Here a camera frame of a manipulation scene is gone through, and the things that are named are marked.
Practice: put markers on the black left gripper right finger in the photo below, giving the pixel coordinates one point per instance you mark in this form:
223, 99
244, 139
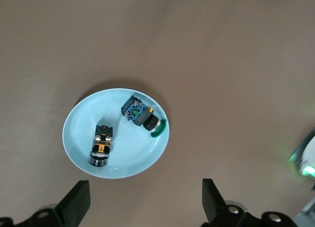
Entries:
214, 202

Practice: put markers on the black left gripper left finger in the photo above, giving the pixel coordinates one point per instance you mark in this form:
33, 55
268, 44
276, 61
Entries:
73, 204

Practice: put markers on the orange and black switch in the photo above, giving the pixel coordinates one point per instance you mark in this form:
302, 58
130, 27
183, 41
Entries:
102, 143

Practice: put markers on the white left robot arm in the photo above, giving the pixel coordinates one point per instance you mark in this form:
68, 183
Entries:
310, 155

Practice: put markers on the light blue round plate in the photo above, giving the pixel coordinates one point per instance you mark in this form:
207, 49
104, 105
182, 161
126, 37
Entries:
81, 118

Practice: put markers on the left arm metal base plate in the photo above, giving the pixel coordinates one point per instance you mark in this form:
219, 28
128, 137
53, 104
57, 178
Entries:
299, 150

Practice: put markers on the green and blue switch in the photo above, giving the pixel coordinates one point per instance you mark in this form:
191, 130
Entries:
140, 115

